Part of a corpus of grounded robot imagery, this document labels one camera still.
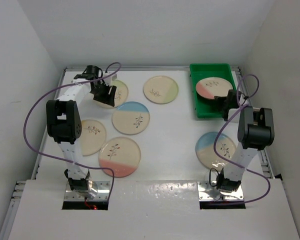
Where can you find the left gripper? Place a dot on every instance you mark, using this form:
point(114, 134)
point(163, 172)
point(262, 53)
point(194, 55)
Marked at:
point(107, 98)

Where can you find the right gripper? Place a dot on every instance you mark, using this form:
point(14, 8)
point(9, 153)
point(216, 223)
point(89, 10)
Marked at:
point(218, 101)

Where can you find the green cream plate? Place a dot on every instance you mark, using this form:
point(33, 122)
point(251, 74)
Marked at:
point(161, 89)
point(121, 95)

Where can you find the pink cream plate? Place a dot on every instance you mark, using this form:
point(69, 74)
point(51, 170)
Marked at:
point(212, 87)
point(120, 157)

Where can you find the blue cream plate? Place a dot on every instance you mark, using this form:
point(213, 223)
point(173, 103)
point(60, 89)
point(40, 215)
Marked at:
point(205, 150)
point(131, 118)

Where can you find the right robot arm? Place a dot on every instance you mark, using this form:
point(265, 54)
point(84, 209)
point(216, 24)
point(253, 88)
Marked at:
point(255, 132)

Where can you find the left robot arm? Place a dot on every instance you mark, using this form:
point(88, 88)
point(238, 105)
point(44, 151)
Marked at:
point(65, 127)

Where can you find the green plastic bin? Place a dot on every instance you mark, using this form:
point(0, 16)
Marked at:
point(207, 108)

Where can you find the yellow cream plate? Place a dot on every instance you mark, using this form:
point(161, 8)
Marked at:
point(93, 136)

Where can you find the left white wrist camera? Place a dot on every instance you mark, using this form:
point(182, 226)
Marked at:
point(110, 76)

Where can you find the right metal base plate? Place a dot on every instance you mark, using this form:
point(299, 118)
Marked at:
point(208, 193)

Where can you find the metal base plate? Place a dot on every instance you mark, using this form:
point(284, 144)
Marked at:
point(98, 191)
point(208, 193)

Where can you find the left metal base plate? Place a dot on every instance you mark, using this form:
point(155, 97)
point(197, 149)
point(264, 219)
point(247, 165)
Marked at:
point(98, 191)

